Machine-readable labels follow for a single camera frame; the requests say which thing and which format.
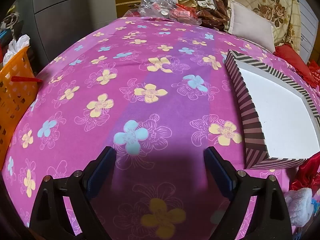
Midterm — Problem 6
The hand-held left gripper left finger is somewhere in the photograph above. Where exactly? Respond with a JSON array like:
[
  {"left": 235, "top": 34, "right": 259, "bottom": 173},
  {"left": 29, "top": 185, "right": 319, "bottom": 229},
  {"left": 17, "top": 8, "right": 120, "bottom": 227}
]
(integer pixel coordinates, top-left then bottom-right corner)
[{"left": 29, "top": 146, "right": 117, "bottom": 240}]

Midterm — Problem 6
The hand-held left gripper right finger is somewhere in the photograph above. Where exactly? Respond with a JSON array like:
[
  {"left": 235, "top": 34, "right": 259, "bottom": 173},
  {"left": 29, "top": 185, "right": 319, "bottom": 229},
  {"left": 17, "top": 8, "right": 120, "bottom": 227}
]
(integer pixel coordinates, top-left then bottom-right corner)
[{"left": 204, "top": 146, "right": 293, "bottom": 240}]

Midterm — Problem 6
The white fluffy scrunchie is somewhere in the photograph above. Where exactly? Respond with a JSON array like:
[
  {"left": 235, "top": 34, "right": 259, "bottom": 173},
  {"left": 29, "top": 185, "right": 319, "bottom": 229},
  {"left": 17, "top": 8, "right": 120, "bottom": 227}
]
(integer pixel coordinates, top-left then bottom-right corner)
[{"left": 284, "top": 187, "right": 314, "bottom": 228}]

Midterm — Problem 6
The striped cardboard box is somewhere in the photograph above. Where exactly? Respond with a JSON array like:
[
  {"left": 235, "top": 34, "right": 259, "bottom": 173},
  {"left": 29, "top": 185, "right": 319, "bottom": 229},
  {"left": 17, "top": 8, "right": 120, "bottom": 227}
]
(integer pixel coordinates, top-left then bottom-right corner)
[{"left": 224, "top": 49, "right": 320, "bottom": 170}]

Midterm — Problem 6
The red bow hair clip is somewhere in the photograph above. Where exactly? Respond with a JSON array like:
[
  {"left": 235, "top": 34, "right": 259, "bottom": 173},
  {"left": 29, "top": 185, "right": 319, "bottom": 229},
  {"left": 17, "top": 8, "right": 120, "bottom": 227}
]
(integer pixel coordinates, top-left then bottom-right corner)
[{"left": 290, "top": 155, "right": 320, "bottom": 192}]

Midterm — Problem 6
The pink floral bedsheet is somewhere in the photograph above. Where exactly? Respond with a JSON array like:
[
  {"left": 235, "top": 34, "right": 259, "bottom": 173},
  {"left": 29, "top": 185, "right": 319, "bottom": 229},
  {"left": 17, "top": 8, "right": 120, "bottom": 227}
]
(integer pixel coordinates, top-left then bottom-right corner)
[{"left": 0, "top": 17, "right": 320, "bottom": 240}]

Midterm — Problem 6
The orange plastic basket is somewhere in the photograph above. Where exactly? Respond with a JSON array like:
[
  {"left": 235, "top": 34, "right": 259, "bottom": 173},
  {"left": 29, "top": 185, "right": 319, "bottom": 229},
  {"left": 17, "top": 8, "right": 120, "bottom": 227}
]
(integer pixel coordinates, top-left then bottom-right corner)
[{"left": 0, "top": 45, "right": 39, "bottom": 160}]

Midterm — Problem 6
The red strip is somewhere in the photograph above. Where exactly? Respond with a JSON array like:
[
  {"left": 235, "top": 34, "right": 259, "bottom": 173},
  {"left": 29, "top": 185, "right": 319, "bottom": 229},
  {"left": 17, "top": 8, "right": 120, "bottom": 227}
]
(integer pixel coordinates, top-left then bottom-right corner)
[{"left": 11, "top": 76, "right": 43, "bottom": 83}]

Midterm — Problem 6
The red frilled cushion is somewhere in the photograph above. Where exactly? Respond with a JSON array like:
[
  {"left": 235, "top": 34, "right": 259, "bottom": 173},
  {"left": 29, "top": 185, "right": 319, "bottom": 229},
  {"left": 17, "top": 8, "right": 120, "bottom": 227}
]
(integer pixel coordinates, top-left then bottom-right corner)
[{"left": 274, "top": 44, "right": 318, "bottom": 88}]

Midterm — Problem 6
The white pillow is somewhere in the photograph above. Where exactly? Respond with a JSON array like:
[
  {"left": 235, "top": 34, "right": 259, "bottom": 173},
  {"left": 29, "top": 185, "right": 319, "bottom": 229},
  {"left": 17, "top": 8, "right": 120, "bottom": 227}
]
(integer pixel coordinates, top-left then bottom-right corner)
[{"left": 227, "top": 1, "right": 276, "bottom": 53}]

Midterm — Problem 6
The white plastic bag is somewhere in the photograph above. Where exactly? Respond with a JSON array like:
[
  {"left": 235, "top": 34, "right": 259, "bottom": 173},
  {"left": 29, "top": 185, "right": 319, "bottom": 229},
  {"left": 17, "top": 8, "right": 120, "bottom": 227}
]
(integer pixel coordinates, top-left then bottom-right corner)
[{"left": 3, "top": 35, "right": 31, "bottom": 65}]

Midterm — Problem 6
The grey refrigerator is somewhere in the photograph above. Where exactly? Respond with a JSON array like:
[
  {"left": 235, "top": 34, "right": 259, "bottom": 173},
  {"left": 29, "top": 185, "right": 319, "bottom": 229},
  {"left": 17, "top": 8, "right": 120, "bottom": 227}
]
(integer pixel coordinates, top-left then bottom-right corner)
[{"left": 15, "top": 0, "right": 118, "bottom": 63}]

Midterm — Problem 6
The brown patterned quilt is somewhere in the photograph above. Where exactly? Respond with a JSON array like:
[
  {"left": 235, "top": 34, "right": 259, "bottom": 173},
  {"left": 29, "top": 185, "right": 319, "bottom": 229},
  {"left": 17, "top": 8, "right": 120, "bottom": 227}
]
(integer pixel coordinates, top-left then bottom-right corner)
[{"left": 196, "top": 0, "right": 230, "bottom": 32}]

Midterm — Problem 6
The clear plastic bag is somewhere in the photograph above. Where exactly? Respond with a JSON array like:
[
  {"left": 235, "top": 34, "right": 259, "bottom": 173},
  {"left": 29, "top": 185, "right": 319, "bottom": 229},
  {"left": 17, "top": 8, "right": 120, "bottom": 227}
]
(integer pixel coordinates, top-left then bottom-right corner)
[{"left": 137, "top": 0, "right": 202, "bottom": 25}]

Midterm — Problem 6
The beige floral quilt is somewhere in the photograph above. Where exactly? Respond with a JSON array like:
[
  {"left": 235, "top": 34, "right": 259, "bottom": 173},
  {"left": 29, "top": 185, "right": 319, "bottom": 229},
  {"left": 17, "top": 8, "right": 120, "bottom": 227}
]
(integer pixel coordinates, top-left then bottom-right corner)
[{"left": 225, "top": 0, "right": 300, "bottom": 55}]

